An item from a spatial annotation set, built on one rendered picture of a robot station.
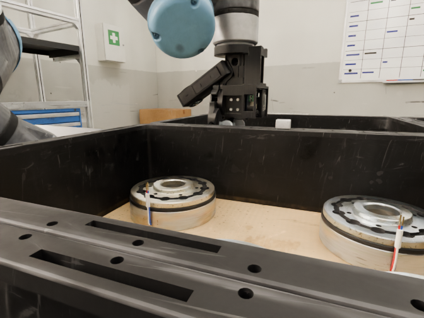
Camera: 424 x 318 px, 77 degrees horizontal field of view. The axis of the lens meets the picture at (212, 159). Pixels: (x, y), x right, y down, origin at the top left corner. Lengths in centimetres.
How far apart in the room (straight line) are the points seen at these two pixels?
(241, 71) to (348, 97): 281
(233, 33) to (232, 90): 9
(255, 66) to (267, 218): 24
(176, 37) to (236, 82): 17
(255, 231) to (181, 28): 23
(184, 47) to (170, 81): 382
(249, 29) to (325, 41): 288
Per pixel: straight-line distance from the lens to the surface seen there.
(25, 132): 52
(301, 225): 32
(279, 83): 338
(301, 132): 34
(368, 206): 31
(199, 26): 32
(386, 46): 326
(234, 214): 34
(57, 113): 231
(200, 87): 48
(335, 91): 326
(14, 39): 62
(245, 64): 46
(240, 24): 46
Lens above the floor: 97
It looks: 13 degrees down
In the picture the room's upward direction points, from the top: straight up
